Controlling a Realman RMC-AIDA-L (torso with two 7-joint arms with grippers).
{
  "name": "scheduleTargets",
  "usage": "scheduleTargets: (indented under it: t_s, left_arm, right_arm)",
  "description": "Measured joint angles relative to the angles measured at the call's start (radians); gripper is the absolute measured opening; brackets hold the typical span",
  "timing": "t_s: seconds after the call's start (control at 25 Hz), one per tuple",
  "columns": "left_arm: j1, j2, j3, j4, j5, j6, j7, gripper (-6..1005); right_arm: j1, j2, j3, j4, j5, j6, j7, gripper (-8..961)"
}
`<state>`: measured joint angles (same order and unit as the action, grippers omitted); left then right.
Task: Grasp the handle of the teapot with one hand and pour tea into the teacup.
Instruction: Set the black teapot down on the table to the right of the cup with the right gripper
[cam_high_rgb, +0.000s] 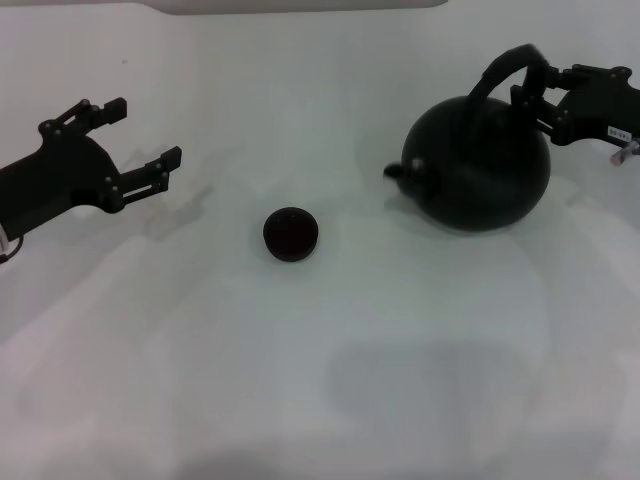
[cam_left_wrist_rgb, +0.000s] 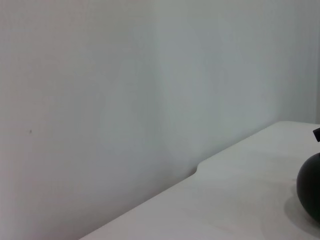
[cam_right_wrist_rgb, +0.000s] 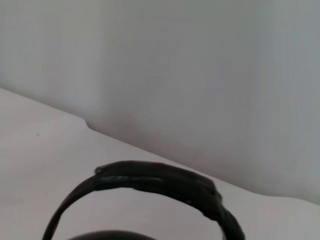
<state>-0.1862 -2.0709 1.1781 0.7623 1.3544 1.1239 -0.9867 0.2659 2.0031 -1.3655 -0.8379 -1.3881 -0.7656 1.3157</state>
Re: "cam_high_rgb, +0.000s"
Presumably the grey cable with plug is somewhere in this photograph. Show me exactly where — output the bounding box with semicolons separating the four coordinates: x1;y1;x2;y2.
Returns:
608;139;640;168

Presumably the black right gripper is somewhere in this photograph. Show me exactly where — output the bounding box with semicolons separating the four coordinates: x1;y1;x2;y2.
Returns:
509;63;640;148

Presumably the black round teapot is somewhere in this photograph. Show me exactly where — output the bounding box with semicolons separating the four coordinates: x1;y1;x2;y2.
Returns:
382;43;553;234

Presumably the small dark teacup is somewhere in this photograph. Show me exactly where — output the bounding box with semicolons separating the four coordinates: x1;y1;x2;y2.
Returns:
262;206;320;262

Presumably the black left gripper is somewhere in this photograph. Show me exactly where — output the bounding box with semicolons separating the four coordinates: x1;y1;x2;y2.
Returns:
0;96;183;242

